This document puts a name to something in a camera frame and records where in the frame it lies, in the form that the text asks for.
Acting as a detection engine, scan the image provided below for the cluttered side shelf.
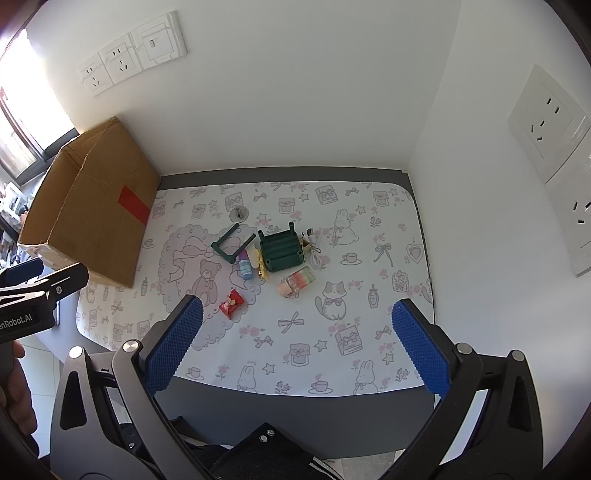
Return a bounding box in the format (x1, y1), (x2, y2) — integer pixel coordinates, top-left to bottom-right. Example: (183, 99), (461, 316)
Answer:
(0, 180), (29, 265)

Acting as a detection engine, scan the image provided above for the pink green translucent box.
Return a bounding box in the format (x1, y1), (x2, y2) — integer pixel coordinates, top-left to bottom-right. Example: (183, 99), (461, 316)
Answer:
(277, 266), (317, 298)

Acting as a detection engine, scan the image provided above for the white wall socket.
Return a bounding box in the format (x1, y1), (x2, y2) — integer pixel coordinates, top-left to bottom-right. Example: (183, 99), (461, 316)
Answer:
(506, 64), (591, 184)
(545, 152), (591, 278)
(99, 32), (141, 85)
(76, 52), (114, 97)

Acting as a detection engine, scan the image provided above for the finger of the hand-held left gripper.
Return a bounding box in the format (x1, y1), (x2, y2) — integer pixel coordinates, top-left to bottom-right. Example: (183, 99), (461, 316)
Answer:
(0, 257), (44, 287)
(0, 263), (89, 305)

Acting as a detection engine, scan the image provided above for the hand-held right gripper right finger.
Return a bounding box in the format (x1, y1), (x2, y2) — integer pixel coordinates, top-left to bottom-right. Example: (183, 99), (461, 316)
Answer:
(392, 298), (546, 480)

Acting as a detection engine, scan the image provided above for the white cable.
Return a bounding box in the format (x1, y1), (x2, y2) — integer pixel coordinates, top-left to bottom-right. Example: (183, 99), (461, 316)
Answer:
(300, 229), (326, 269)

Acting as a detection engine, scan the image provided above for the person's left hand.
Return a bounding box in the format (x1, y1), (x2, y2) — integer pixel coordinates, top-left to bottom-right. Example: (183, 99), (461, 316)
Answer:
(0, 342), (38, 446)

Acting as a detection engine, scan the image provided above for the white yellow snack packet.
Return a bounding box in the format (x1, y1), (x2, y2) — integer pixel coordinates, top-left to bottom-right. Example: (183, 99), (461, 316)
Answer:
(249, 244), (269, 281)

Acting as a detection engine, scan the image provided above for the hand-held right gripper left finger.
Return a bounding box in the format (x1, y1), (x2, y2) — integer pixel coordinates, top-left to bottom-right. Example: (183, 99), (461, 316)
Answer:
(50, 294), (219, 480)

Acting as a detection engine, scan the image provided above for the red candy packet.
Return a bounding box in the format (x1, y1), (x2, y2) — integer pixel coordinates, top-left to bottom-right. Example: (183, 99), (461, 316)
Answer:
(220, 289), (245, 319)

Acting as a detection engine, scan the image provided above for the white cartoon printed mat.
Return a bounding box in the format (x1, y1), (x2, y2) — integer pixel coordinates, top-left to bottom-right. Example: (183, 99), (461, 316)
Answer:
(76, 181), (435, 398)

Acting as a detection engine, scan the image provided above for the window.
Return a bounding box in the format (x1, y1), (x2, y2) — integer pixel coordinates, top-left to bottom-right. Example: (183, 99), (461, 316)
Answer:
(0, 28), (79, 181)

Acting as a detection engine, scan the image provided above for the white wall switch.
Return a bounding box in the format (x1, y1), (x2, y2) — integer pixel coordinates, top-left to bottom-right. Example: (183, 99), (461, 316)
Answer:
(131, 10), (190, 70)

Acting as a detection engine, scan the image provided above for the brown cardboard box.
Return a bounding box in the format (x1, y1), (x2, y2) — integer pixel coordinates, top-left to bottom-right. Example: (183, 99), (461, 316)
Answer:
(17, 117), (161, 289)

